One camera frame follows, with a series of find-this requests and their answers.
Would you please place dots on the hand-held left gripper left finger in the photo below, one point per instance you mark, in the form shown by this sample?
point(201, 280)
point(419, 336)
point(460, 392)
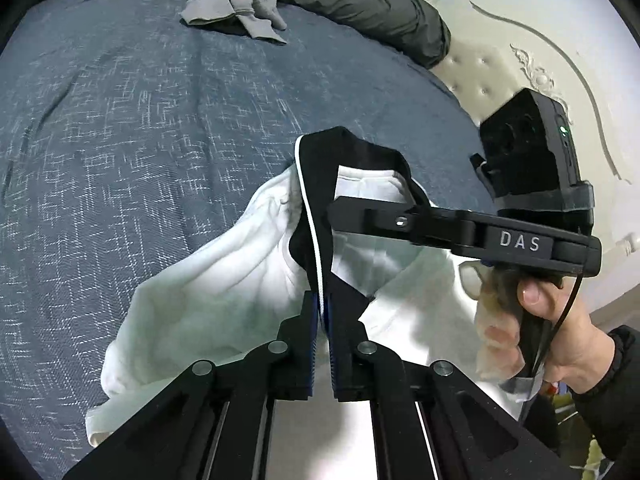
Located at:
point(312, 327)

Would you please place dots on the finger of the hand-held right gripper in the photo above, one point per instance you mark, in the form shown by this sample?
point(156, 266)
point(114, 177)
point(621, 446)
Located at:
point(370, 217)

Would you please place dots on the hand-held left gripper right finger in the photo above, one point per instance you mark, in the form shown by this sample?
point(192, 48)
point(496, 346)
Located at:
point(334, 355)

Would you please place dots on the white polo shirt black collar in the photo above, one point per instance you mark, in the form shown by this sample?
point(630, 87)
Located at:
point(215, 280)

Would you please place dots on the person's right forearm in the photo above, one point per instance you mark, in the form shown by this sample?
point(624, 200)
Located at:
point(615, 375)

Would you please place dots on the person's right hand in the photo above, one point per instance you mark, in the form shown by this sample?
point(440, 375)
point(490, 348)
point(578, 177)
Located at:
point(575, 340)

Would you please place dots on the cream tufted headboard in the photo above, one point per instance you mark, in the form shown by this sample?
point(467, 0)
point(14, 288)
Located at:
point(525, 35)

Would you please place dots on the dark grey padded jacket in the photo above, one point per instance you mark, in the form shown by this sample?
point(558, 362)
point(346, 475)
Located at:
point(370, 5)

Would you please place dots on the blue patterned bed blanket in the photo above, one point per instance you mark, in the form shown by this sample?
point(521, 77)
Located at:
point(150, 135)

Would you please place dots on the grey sweatshirt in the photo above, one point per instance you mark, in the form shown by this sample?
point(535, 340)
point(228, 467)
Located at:
point(235, 5)

